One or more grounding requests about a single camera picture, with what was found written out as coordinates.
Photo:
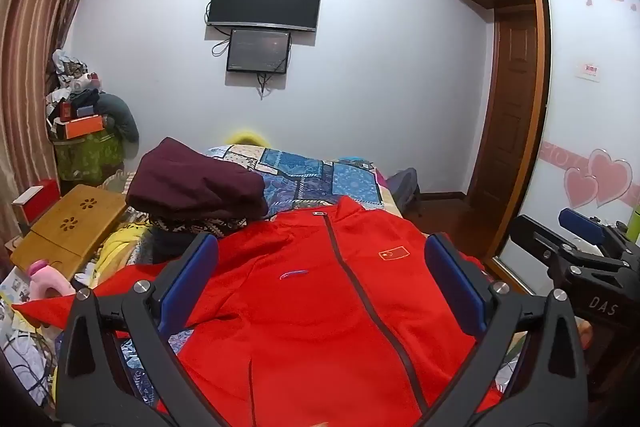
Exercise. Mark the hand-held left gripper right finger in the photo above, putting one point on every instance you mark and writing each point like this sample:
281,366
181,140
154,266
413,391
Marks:
450,282

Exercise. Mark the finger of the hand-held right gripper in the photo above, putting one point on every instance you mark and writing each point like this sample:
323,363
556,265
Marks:
624,239
580,223

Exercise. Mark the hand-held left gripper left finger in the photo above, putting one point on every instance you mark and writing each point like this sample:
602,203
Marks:
200,277

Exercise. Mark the red zip jacket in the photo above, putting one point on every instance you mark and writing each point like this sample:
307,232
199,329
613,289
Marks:
310,317

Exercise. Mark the pile of bags and clothes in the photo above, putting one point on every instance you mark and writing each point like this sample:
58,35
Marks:
75,82

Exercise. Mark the green bottle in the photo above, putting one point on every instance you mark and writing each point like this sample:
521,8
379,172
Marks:
635,224

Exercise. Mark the patterned folded garment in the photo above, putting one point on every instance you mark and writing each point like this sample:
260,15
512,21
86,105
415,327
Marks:
200,225

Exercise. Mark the yellow blanket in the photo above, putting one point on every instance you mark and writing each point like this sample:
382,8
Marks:
117,249

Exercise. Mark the maroon folded garment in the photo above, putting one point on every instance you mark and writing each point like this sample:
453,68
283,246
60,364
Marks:
195,182

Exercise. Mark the bamboo lap table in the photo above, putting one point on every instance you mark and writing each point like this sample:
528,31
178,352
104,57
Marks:
70,227

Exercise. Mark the blue patchwork bed sheet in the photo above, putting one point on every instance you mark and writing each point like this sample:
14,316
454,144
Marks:
300,177

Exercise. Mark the yellow round object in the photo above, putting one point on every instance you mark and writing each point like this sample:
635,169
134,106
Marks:
247,136

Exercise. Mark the pink plush toy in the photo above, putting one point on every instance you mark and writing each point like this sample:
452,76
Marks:
47,284

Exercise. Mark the red box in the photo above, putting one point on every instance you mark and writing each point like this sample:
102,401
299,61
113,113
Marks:
37,204

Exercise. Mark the grey-green bolster pillow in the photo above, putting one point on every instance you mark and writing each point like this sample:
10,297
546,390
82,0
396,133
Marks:
117,114

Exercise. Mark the orange box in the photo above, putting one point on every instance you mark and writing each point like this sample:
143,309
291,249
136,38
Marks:
82,125

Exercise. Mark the striped brown curtain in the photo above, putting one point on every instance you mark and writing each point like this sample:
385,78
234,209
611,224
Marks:
30,57

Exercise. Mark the white wall label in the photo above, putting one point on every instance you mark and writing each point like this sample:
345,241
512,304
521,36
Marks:
590,71

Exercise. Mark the small wall monitor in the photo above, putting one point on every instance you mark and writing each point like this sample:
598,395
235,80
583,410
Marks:
257,50

